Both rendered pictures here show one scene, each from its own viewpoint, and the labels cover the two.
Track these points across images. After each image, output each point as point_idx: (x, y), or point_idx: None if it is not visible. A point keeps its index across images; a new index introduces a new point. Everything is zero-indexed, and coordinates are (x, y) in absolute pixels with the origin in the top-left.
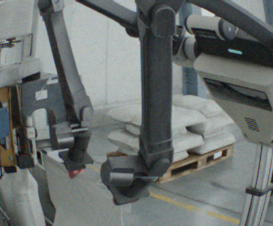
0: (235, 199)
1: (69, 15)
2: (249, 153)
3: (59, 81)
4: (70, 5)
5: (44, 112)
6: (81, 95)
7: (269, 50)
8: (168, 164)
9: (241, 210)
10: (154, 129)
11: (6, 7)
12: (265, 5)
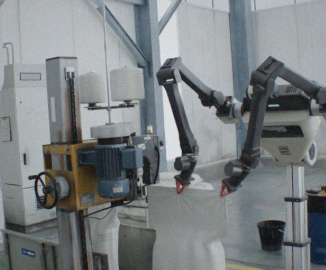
0: (239, 252)
1: (47, 99)
2: (232, 217)
3: (151, 138)
4: (46, 88)
5: (34, 197)
6: (192, 138)
7: (302, 98)
8: (259, 160)
9: (251, 260)
10: (254, 142)
11: (126, 73)
12: (234, 65)
